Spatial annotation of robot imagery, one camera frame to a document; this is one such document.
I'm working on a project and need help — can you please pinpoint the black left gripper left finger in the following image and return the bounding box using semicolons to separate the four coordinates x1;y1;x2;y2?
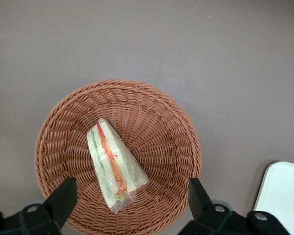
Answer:
17;177;78;235

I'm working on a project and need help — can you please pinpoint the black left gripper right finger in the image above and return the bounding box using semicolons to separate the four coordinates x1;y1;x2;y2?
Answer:
180;178;234;235

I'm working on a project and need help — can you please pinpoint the plastic-wrapped triangle sandwich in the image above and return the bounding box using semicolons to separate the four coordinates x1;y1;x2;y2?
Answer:
86;117;150;215

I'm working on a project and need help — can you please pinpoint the white plastic tray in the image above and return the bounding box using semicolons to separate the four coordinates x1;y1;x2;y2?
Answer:
252;161;294;235

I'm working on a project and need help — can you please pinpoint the round brown wicker basket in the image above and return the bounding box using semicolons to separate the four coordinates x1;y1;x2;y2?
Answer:
33;78;202;235

